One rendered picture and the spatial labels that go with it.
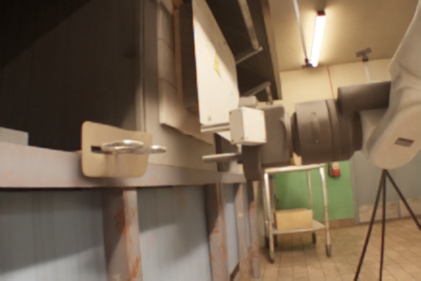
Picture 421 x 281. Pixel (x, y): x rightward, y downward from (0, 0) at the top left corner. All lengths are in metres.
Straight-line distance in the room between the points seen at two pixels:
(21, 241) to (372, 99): 0.50
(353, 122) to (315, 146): 0.06
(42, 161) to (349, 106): 0.39
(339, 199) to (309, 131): 4.36
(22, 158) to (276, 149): 0.32
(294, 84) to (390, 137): 4.54
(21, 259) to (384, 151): 0.50
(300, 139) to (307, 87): 4.51
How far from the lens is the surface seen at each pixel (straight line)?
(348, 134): 0.39
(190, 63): 0.86
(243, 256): 1.96
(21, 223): 0.48
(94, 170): 0.46
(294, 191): 4.68
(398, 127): 0.38
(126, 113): 0.67
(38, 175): 0.41
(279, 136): 0.41
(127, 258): 0.60
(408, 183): 5.05
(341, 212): 4.76
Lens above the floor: 0.80
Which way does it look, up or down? 10 degrees up
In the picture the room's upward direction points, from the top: 5 degrees counter-clockwise
